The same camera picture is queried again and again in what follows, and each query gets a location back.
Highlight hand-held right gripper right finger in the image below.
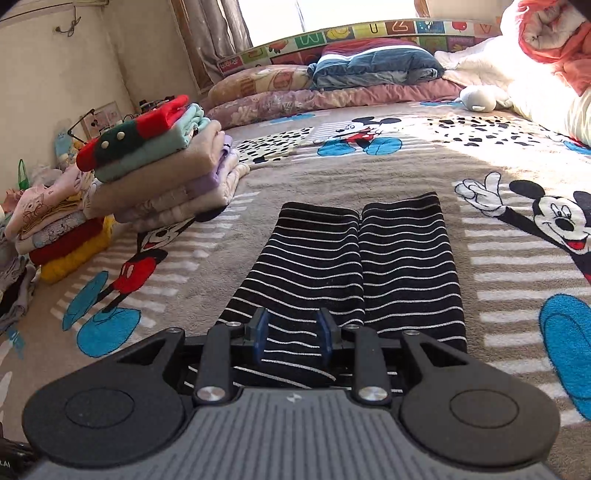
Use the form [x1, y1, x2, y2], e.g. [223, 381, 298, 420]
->
[318, 308, 472, 406]

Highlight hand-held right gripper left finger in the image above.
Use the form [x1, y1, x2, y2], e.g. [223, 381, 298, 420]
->
[117, 308, 269, 406]

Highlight black white striped pants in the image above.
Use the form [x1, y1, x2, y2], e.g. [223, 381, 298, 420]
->
[182, 191, 468, 388]

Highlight pile of grey folded clothes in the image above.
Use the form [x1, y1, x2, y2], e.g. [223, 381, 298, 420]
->
[0, 251, 40, 330]

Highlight centre stack of folded clothes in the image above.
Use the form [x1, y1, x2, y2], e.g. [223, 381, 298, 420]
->
[82, 120, 225, 220]

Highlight cream fleece folded garment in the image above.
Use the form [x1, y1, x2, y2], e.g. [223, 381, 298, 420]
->
[115, 164, 251, 225]

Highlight purple folded garment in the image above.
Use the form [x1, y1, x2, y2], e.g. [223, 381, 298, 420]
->
[113, 134, 240, 215]

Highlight cartoon mouse printed blanket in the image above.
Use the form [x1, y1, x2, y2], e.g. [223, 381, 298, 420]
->
[0, 99, 591, 480]

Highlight yellow folded garment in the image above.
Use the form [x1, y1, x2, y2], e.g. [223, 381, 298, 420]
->
[39, 216, 116, 284]

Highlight mint folded garment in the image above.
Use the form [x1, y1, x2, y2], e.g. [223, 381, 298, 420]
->
[95, 102, 211, 183]

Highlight red folded garment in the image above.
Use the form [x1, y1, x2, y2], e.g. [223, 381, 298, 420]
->
[28, 217, 106, 267]

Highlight tan folded garment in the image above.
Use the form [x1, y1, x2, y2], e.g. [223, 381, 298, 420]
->
[60, 191, 93, 214]

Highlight light blue patterned garment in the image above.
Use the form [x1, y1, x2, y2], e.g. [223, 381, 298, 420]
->
[16, 215, 93, 254]

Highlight red green knitted garment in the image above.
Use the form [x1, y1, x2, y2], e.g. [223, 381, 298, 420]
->
[76, 95, 191, 171]

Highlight pink quilt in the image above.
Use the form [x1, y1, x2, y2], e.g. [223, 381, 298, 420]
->
[203, 78, 467, 130]

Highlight floral pillow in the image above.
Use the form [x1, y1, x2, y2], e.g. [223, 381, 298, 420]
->
[208, 65, 315, 101]

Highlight pink folded sweatshirt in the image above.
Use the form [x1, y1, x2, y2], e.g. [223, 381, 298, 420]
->
[11, 166, 100, 241]

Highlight group of small toiletry items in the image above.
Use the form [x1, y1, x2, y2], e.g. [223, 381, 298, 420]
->
[136, 95, 176, 112]

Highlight white plastic bag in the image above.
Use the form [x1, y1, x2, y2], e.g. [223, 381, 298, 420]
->
[28, 166, 61, 188]

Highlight light blue package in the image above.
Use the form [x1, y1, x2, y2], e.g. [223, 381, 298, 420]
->
[54, 129, 75, 160]

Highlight blue striped folded quilt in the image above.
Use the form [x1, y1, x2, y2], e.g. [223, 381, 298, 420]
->
[307, 44, 445, 90]

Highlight black desk lamp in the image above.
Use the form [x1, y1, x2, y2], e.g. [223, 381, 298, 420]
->
[67, 108, 95, 144]

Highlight white plush toy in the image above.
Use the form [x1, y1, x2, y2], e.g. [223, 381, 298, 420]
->
[459, 85, 509, 113]

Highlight white fluffy blanket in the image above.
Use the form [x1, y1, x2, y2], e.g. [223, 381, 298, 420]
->
[434, 37, 522, 109]

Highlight grey curtain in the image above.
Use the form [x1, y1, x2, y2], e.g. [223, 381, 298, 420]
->
[171, 0, 254, 88]

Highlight cream quilt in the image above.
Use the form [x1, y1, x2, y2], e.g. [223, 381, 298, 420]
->
[508, 78, 591, 148]

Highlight orange rolled quilt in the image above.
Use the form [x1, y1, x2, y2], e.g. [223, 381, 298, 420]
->
[501, 0, 591, 96]

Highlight cartoon picture frame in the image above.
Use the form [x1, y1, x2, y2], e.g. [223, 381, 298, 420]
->
[82, 102, 122, 139]

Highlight wall cable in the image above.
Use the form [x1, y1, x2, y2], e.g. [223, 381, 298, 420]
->
[0, 4, 83, 38]

